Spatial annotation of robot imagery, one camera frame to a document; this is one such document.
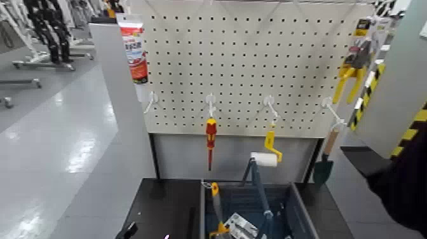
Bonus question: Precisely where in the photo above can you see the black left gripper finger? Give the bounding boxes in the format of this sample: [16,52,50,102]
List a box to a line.
[114,221,139,239]

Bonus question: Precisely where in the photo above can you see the yellow pliers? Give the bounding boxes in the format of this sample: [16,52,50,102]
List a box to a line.
[332,18,384,105]

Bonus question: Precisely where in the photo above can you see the blue grey plastic crate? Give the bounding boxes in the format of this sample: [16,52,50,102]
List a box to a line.
[200,180,321,239]

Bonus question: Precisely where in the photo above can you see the silver packaged item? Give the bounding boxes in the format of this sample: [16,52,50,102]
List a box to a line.
[224,212,260,239]

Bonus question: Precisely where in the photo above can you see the grey panel below pegboard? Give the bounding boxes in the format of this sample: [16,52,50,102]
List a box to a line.
[151,133,321,183]

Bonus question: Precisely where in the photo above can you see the red yellow screwdriver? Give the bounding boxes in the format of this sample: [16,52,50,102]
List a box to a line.
[205,118,218,172]

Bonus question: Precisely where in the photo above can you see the grey partition panel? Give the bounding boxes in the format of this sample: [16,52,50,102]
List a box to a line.
[50,22,158,239]

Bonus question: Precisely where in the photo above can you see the white pegboard hook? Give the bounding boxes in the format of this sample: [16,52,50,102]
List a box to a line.
[144,92,159,114]
[205,93,217,120]
[263,95,280,126]
[321,97,348,130]

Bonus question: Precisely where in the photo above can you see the red white sealant tube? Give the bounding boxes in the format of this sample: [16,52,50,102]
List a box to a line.
[116,13,149,85]

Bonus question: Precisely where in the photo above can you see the grey wheeled stand base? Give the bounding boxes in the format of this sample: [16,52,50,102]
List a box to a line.
[0,78,43,90]

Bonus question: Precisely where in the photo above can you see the white pegboard panel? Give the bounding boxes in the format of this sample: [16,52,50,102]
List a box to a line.
[132,0,376,139]

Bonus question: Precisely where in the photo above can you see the black robot on stand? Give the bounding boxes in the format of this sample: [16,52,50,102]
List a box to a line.
[23,0,76,72]

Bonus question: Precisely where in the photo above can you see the white robot on stand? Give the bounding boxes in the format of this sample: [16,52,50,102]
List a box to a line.
[0,0,46,64]

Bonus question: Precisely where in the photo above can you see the yellow black hazard tape strip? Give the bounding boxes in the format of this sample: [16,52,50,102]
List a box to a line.
[348,60,387,132]
[390,102,427,160]

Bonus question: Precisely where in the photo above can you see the yellow handled grey tool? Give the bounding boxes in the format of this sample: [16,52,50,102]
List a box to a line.
[201,181,231,239]

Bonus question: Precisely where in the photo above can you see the blue crate carry handle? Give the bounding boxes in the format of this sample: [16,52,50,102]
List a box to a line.
[240,157,278,239]

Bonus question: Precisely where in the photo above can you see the yellow handled paint roller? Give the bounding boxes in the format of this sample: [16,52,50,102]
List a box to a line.
[250,129,283,168]

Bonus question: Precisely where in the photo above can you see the wooden handled green trowel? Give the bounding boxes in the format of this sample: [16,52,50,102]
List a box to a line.
[312,128,341,188]

